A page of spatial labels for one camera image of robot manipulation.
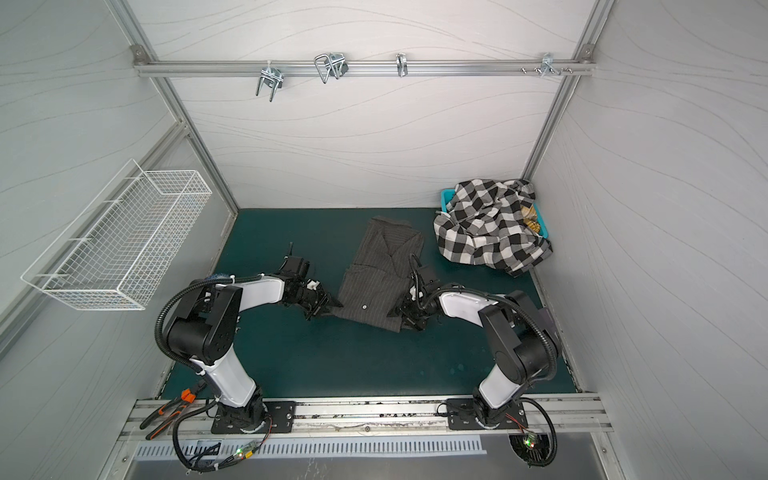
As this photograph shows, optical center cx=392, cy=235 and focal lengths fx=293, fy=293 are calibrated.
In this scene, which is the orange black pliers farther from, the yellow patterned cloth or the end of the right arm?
the yellow patterned cloth

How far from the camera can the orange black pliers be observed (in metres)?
0.72

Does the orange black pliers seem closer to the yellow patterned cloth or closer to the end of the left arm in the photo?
the end of the left arm
